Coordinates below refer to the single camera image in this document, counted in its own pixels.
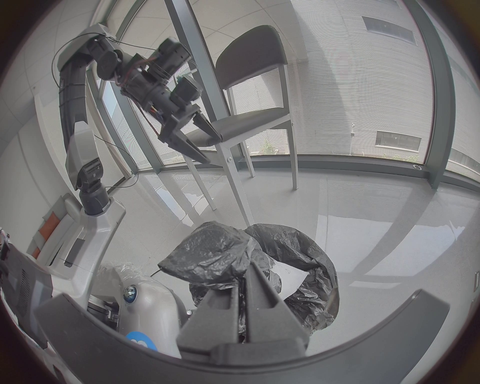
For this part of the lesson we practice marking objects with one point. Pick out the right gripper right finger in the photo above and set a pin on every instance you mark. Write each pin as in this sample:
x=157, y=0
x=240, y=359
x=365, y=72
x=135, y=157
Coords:
x=270, y=315

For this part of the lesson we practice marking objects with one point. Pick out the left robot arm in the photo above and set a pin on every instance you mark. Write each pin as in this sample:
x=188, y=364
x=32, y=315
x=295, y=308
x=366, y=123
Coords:
x=80, y=150

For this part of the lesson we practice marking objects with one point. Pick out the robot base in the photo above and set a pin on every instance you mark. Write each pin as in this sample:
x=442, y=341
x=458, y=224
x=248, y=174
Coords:
x=157, y=307

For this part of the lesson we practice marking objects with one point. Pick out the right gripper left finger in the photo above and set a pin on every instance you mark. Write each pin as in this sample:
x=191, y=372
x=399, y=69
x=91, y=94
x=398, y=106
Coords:
x=195, y=326

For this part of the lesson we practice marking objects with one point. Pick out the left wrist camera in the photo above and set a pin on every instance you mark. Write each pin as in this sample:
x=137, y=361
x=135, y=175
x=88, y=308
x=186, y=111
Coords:
x=185, y=92

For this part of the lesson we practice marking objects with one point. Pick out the black plastic bag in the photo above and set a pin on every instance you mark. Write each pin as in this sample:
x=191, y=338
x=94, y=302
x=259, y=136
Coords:
x=311, y=262

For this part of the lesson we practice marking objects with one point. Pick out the black plastic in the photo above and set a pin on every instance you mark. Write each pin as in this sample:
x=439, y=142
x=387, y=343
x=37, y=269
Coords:
x=210, y=255

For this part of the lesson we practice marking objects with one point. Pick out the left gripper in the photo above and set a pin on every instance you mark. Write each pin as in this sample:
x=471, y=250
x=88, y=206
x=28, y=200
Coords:
x=150, y=92

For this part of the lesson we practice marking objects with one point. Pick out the white chair with brown seat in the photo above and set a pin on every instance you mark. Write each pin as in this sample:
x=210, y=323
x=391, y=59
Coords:
x=247, y=127

